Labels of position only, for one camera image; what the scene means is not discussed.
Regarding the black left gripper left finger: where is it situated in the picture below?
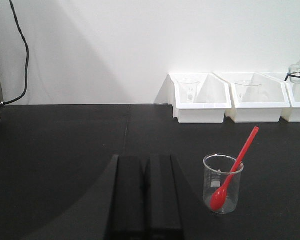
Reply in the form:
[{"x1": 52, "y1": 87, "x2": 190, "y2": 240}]
[{"x1": 107, "y1": 155, "x2": 146, "y2": 240}]

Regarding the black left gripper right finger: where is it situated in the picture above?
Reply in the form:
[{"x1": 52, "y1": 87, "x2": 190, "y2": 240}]
[{"x1": 144, "y1": 155, "x2": 184, "y2": 240}]

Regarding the red plastic spoon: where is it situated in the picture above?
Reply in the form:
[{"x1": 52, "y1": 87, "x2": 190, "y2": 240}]
[{"x1": 210, "y1": 126, "x2": 260, "y2": 211}]

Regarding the glass beaker on table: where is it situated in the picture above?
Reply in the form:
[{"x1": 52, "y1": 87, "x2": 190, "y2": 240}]
[{"x1": 202, "y1": 153, "x2": 244, "y2": 214}]

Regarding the left white storage bin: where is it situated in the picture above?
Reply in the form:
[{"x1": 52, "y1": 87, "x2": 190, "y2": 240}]
[{"x1": 167, "y1": 73, "x2": 232, "y2": 124}]

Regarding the white storage bin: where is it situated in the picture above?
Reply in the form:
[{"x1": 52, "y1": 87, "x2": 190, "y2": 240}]
[
  {"x1": 262, "y1": 72, "x2": 300, "y2": 123},
  {"x1": 214, "y1": 72, "x2": 290, "y2": 123},
  {"x1": 167, "y1": 73, "x2": 232, "y2": 124}
]

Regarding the middle white storage bin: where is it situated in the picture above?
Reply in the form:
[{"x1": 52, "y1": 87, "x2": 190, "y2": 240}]
[{"x1": 214, "y1": 72, "x2": 290, "y2": 123}]

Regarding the glass beaker in middle bin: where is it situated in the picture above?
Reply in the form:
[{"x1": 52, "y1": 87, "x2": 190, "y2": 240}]
[{"x1": 235, "y1": 80, "x2": 262, "y2": 103}]

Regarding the right white storage bin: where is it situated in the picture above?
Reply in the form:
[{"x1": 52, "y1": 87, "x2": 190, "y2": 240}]
[{"x1": 262, "y1": 72, "x2": 300, "y2": 123}]

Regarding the black cable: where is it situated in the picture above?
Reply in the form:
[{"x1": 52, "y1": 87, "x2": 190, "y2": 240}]
[{"x1": 0, "y1": 0, "x2": 30, "y2": 107}]

